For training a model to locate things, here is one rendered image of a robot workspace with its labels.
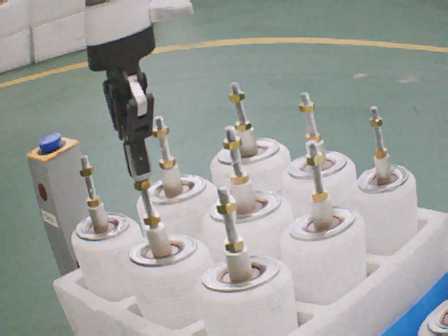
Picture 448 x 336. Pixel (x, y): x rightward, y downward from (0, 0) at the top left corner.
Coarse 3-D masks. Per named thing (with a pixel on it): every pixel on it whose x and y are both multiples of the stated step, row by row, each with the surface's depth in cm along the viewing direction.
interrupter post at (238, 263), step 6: (228, 252) 94; (234, 252) 94; (240, 252) 94; (246, 252) 94; (228, 258) 94; (234, 258) 94; (240, 258) 94; (246, 258) 94; (228, 264) 94; (234, 264) 94; (240, 264) 94; (246, 264) 94; (228, 270) 95; (234, 270) 94; (240, 270) 94; (246, 270) 94; (234, 276) 94; (240, 276) 94; (246, 276) 94
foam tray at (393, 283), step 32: (384, 256) 106; (416, 256) 105; (64, 288) 114; (384, 288) 101; (416, 288) 107; (96, 320) 110; (128, 320) 104; (320, 320) 95; (352, 320) 98; (384, 320) 103
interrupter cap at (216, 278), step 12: (216, 264) 98; (252, 264) 97; (264, 264) 96; (276, 264) 95; (204, 276) 96; (216, 276) 96; (228, 276) 96; (252, 276) 95; (264, 276) 94; (216, 288) 93; (228, 288) 92; (240, 288) 92; (252, 288) 92
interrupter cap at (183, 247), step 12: (144, 240) 107; (180, 240) 105; (192, 240) 105; (132, 252) 104; (144, 252) 104; (180, 252) 102; (192, 252) 102; (144, 264) 101; (156, 264) 100; (168, 264) 100
